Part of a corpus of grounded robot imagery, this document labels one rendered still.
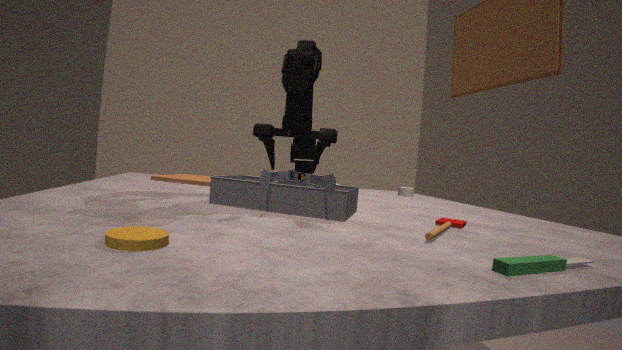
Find red spatula with wooden handle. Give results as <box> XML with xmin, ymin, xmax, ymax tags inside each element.
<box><xmin>425</xmin><ymin>218</ymin><xmax>467</xmax><ymax>240</ymax></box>

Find beige short cylinder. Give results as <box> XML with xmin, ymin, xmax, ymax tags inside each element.
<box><xmin>398</xmin><ymin>187</ymin><xmax>414</xmax><ymax>197</ymax></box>

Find wooden board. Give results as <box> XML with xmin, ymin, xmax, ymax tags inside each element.
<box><xmin>150</xmin><ymin>174</ymin><xmax>211</xmax><ymax>187</ymax></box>

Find yellow flat disc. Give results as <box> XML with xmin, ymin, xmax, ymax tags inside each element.
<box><xmin>105</xmin><ymin>226</ymin><xmax>169</xmax><ymax>252</ymax></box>

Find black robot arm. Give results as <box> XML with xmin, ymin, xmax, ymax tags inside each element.
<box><xmin>281</xmin><ymin>40</ymin><xmax>322</xmax><ymax>181</ymax></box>

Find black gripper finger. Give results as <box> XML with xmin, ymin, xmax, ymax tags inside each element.
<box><xmin>258</xmin><ymin>137</ymin><xmax>275</xmax><ymax>170</ymax></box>
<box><xmin>312</xmin><ymin>142</ymin><xmax>331</xmax><ymax>173</ymax></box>

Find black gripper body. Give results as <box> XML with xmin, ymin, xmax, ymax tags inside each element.
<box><xmin>253</xmin><ymin>101</ymin><xmax>337</xmax><ymax>143</ymax></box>

